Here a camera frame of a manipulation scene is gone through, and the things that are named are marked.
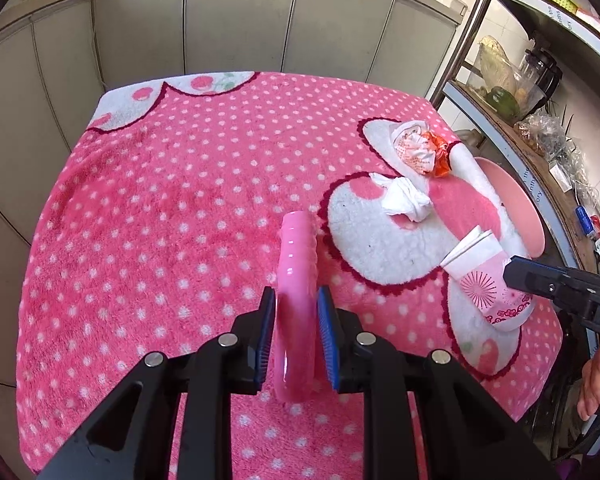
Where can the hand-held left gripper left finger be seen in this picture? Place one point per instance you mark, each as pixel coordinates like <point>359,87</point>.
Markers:
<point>266,332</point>

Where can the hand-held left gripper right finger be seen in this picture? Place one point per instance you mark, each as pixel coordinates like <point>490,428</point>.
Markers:
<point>326,340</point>

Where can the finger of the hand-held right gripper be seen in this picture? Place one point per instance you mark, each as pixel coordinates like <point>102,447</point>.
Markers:
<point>540,280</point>

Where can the white paper cup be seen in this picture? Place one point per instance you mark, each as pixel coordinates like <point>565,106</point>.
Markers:
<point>475,280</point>

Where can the person's right forearm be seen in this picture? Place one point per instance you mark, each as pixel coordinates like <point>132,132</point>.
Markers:
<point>566,472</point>

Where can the person's right hand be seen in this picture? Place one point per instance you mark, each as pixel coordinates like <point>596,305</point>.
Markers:
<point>594,385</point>

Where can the blue small packet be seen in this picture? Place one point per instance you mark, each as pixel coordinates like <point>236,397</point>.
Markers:
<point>583,220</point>

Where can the pink plastic basin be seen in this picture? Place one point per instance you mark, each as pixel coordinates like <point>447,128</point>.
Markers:
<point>515,210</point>

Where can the red small packet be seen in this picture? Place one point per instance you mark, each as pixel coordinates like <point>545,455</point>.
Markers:
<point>599,226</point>

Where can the metal shelf rack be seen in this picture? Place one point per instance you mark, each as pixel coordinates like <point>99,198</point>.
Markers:
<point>550,175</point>

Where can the small clear plastic box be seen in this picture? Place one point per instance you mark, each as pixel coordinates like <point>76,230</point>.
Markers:
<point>561,176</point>

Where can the clear crumpled plastic bag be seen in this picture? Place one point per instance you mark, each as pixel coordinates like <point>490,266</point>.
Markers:
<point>547,132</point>

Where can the crumpled white tissue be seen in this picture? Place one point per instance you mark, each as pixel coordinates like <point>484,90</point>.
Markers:
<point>405,200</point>

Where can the pink polka dot blanket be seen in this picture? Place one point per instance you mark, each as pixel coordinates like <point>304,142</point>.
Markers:
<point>155,210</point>

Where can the orange and white wrapper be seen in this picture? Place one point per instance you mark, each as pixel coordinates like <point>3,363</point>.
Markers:
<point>417,152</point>

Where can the green bell pepper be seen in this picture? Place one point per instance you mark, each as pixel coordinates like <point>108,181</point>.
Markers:
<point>502,102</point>

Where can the clear glass bowl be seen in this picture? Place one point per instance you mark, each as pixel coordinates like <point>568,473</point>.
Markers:
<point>477,85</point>

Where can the black blender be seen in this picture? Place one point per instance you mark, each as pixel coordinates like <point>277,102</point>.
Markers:
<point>542,70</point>

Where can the napa cabbage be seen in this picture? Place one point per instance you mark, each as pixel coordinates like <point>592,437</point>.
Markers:
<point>497,60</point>

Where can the orange box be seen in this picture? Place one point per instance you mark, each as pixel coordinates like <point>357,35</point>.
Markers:
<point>594,22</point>

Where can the white rectangular tray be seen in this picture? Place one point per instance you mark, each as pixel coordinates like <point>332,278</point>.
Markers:
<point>444,0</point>

